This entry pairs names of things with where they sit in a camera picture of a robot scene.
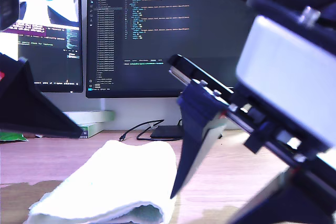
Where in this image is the pastel striped fluffy tea towel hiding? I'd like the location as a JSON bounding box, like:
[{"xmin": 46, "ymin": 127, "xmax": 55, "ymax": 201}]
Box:
[{"xmin": 25, "ymin": 140, "xmax": 179, "ymax": 224}]

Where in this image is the green plastic bag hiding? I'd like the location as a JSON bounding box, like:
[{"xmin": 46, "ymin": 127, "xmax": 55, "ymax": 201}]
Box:
[{"xmin": 0, "ymin": 131, "xmax": 28, "ymax": 142}]

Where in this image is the black monitor with terminal window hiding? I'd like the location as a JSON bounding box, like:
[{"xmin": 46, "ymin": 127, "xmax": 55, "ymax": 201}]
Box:
[{"xmin": 0, "ymin": 0, "xmax": 83, "ymax": 93}]

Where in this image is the long white box green stripe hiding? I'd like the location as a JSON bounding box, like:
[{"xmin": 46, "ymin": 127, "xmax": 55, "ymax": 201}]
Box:
[{"xmin": 62, "ymin": 110, "xmax": 116, "ymax": 125}]

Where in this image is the green and white carton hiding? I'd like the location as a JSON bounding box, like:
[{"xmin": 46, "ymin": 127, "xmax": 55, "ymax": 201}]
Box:
[{"xmin": 78, "ymin": 122, "xmax": 106, "ymax": 138}]

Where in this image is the black Huawei monitor with stand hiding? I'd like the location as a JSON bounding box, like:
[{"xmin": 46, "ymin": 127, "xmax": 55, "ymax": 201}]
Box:
[{"xmin": 86, "ymin": 0, "xmax": 254, "ymax": 141}]

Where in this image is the black USB-C cable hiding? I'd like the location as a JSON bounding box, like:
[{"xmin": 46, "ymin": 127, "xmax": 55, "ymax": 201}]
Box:
[{"xmin": 118, "ymin": 119, "xmax": 184, "ymax": 142}]

